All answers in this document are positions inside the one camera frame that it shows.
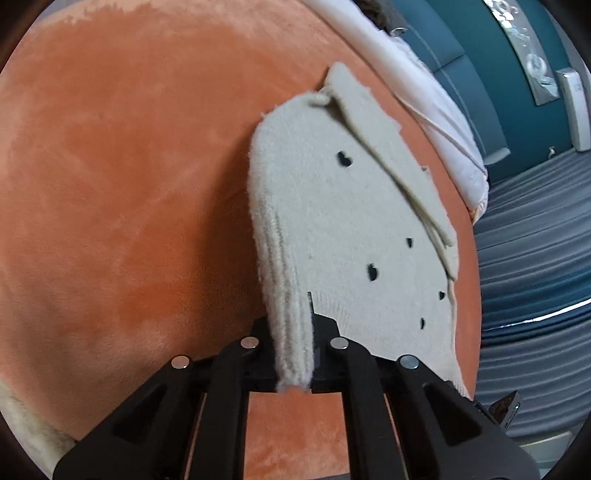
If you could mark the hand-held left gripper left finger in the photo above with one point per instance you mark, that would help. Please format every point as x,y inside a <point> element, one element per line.
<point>249,355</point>

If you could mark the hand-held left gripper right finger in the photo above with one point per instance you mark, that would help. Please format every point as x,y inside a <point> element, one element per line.
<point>330,350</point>

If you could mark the beige knit sweater black hearts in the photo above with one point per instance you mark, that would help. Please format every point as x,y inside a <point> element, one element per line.
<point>351,221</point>

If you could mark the orange plush blanket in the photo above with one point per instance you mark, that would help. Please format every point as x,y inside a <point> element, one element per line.
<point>129,184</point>

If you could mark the grey striped bed sheet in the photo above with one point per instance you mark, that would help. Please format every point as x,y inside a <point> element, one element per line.
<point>535,277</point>

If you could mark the cream plush cloth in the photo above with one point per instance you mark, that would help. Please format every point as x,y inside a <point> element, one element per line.
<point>32,424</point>

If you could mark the teal padded headboard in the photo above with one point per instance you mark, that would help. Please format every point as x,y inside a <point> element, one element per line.
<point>466,55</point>

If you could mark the white wall switch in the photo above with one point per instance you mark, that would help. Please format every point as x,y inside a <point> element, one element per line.
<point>571,108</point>

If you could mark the silver patterned wall panel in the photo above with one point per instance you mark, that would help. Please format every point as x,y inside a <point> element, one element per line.
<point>526,46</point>

